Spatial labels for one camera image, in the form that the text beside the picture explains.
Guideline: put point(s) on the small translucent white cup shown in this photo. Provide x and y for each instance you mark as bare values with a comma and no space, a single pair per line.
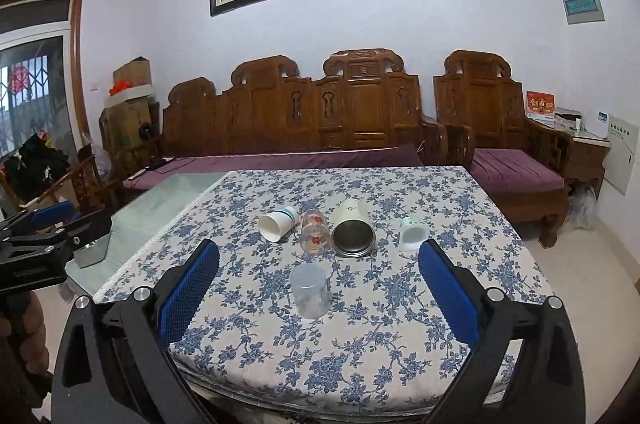
412,236

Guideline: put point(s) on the white paper cup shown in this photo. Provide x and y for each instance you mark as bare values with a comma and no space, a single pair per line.
277,224

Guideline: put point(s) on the carved wooden sofa bench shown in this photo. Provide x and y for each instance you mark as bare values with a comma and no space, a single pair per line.
310,114

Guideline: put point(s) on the grey wall electrical box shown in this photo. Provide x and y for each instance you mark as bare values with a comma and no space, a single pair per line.
582,4

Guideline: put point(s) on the large cardboard box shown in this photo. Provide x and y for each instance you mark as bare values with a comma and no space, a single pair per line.
127,121

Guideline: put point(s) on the white wall panel door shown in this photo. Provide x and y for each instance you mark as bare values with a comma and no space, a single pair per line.
622,154

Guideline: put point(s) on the clear plastic bag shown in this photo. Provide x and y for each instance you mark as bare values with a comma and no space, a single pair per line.
582,204

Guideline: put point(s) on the wooden side table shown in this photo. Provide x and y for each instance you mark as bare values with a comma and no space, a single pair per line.
587,154

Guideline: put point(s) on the red desk calendar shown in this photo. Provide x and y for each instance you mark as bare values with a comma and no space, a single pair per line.
540,104

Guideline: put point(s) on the wooden door frame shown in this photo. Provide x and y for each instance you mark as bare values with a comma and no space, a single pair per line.
75,69

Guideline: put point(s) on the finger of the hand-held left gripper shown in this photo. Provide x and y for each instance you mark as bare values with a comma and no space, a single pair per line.
50,214
87,229

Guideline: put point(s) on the dark clothes pile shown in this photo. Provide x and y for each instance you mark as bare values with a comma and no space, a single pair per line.
35,166

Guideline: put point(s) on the blue floral tablecloth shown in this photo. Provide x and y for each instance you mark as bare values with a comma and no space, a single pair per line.
325,344

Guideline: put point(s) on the glass cup with red print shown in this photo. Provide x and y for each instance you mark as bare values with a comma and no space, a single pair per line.
315,231

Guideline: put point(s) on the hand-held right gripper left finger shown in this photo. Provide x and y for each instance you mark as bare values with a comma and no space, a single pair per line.
192,289

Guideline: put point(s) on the square purple seat cushion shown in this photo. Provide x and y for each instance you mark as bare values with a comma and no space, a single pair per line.
515,171

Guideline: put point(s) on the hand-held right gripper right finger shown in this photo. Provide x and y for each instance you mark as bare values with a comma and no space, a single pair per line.
447,294

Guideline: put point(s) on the small cardboard box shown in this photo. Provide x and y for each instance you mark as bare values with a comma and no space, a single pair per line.
132,74

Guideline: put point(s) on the orange object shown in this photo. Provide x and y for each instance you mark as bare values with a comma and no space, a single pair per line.
120,88

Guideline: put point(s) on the small wooden chair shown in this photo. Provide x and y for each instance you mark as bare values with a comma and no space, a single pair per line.
77,186

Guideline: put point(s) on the cream steel-lined tumbler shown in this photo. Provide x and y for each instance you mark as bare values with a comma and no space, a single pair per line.
352,229

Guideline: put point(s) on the long purple seat cushion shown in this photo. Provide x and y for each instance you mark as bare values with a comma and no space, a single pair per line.
280,164

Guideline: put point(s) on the carved wooden armchair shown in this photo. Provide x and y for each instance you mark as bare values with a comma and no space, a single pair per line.
500,119

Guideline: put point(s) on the clear plastic cup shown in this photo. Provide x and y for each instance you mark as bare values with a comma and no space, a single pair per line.
310,291

